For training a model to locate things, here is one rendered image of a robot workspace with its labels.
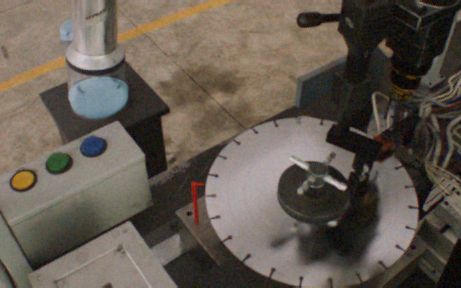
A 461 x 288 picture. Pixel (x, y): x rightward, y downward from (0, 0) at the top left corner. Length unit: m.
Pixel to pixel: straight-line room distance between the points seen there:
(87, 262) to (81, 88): 0.35
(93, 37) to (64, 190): 0.28
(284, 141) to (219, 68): 1.72
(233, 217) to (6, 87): 2.08
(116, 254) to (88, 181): 0.16
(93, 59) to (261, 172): 0.39
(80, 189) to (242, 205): 0.29
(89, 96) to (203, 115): 1.34
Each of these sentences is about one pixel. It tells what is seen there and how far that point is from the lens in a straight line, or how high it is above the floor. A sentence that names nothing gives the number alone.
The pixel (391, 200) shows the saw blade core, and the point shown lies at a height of 0.95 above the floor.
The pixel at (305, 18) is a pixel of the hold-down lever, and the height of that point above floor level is 1.22.
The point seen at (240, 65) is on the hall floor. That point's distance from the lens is 2.56.
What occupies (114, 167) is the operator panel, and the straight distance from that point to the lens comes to 0.88.
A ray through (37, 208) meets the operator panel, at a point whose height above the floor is 0.90.
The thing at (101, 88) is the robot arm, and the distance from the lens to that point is 0.97.
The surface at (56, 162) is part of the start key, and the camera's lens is 0.91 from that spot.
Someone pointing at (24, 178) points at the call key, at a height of 0.90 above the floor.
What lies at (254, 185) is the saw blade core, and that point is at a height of 0.95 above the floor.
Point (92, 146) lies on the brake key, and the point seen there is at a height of 0.91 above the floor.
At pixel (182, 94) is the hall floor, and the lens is 2.39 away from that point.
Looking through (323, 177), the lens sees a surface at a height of 1.00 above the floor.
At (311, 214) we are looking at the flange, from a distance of 0.73.
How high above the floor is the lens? 1.55
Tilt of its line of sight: 46 degrees down
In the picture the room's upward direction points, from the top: straight up
